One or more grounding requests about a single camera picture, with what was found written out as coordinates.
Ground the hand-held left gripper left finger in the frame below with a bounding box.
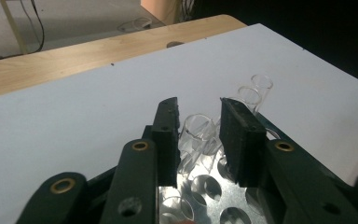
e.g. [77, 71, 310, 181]
[143, 96, 182, 189]

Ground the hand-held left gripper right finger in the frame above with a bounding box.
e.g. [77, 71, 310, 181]
[219, 97, 268, 188]

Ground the clear glass test tube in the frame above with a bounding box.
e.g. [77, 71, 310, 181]
[236, 86, 263, 116]
[178, 114, 223, 181]
[159, 195, 197, 224]
[250, 74, 274, 106]

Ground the silver metal test tube rack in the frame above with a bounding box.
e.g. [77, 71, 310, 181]
[158, 118, 282, 224]

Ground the dark table grommet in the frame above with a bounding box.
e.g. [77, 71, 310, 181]
[166, 40, 186, 49]

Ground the light wooden panel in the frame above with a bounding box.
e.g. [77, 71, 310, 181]
[140, 0, 181, 26]

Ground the wooden table edge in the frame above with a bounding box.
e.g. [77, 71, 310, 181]
[0, 13, 248, 101]

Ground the black curtain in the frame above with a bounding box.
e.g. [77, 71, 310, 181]
[180, 0, 358, 90]

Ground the light wooden furniture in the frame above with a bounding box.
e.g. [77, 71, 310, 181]
[0, 0, 29, 55]

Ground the white floor cable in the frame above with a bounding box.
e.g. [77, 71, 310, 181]
[117, 17, 154, 33]

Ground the black hanging cable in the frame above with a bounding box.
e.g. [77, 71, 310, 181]
[20, 0, 46, 54]

